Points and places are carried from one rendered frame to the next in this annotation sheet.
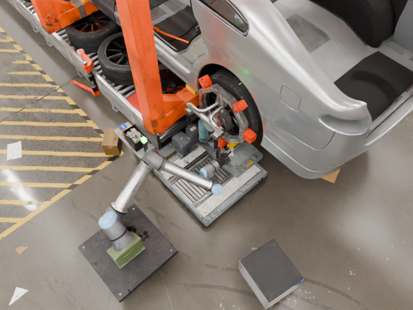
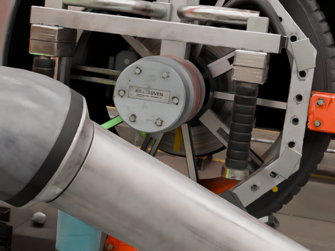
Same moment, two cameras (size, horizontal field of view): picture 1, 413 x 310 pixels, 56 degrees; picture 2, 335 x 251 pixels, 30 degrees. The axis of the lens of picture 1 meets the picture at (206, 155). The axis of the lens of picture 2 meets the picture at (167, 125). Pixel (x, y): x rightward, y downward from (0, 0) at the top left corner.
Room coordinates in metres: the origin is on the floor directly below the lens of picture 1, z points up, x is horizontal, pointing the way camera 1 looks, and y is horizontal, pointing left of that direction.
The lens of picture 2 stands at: (1.15, 0.60, 0.96)
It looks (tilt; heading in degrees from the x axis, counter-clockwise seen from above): 8 degrees down; 323
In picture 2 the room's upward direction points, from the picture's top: 7 degrees clockwise
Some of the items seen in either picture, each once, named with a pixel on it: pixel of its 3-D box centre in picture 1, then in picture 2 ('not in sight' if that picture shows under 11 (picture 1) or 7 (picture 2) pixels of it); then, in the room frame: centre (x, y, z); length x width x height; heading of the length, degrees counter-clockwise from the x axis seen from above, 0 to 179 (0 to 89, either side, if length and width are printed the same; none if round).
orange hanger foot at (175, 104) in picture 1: (182, 96); not in sight; (2.51, 0.22, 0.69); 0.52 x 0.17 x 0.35; 131
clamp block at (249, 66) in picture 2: (219, 133); (251, 65); (1.89, -0.10, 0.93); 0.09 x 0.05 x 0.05; 131
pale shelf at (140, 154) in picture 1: (134, 139); not in sight; (2.19, 0.68, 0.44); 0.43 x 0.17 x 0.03; 41
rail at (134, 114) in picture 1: (92, 73); not in sight; (3.25, 1.28, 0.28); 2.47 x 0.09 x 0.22; 41
